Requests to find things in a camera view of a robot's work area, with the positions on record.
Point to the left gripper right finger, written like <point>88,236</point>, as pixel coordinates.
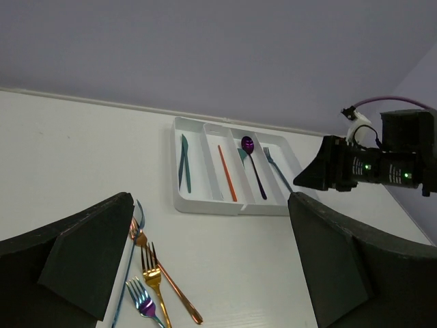
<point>360,276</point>

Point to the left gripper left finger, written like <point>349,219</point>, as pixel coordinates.
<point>62,274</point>

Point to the orange chopstick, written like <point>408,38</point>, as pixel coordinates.
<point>228,177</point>

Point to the purple metal spoon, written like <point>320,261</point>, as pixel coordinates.
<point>248,146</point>

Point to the teal plastic knife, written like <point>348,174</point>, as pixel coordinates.
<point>186,163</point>

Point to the rose gold fork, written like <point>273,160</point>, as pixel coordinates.
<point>140,239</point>

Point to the white cutlery tray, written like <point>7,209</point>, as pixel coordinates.
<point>208,177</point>

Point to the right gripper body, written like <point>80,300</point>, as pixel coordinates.
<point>404,156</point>

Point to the blue plastic fork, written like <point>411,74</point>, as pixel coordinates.
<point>129,259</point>

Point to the gold ornate fork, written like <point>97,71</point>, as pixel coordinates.
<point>152,276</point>

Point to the teal plastic spoon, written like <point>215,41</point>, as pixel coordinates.
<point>242,153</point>

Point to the dark blue plastic knife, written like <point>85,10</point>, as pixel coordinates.
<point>181,168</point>

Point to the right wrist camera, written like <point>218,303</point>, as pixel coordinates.
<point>356,125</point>

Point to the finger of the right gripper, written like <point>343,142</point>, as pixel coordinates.
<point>322,173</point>

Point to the dark blue metal fork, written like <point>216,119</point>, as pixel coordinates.
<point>281,175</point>

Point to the iridescent rainbow fork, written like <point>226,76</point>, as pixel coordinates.
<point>142,300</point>

